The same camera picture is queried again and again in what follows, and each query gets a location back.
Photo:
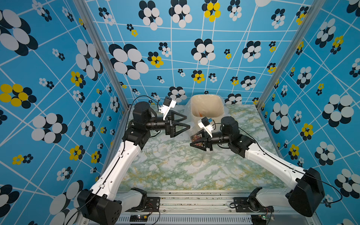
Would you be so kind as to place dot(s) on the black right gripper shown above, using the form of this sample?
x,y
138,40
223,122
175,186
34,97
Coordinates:
x,y
206,137

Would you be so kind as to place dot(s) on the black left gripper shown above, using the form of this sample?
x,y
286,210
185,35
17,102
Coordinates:
x,y
170,130

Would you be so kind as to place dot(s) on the clear jar with dried flowers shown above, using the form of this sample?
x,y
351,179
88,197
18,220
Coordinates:
x,y
207,156

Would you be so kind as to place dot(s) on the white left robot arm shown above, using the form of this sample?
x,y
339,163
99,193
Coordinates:
x,y
99,204

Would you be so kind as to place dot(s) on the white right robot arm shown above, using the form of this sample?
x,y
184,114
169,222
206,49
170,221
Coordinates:
x,y
304,188

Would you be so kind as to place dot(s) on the clear plastic bin liner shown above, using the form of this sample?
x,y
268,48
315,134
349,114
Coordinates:
x,y
194,128

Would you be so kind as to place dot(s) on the cream plastic trash bin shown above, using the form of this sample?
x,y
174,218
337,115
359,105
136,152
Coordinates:
x,y
207,105

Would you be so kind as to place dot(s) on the right green circuit board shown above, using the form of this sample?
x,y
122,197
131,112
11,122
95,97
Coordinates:
x,y
260,219

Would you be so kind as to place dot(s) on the green circuit board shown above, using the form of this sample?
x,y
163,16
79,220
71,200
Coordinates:
x,y
260,219
138,219

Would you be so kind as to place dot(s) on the left green circuit board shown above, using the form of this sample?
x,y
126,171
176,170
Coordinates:
x,y
138,219

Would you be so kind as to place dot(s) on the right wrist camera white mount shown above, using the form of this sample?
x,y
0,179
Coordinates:
x,y
206,125

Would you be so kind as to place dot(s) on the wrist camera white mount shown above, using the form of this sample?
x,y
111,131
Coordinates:
x,y
166,107
206,125

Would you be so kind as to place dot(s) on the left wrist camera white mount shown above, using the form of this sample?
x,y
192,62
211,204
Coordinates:
x,y
166,107

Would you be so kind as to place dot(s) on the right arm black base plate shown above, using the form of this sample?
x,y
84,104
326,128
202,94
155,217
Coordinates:
x,y
244,204

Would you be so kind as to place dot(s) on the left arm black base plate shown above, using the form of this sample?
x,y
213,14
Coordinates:
x,y
152,205

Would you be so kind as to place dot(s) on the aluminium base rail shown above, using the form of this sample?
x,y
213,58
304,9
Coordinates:
x,y
210,207

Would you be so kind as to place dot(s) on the aluminium frame post left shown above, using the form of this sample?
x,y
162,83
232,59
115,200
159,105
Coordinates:
x,y
92,31

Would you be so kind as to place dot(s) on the aluminium frame post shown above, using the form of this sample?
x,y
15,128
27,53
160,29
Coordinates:
x,y
92,31
300,34

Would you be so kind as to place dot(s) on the aluminium frame post right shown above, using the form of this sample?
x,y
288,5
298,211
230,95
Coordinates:
x,y
300,34

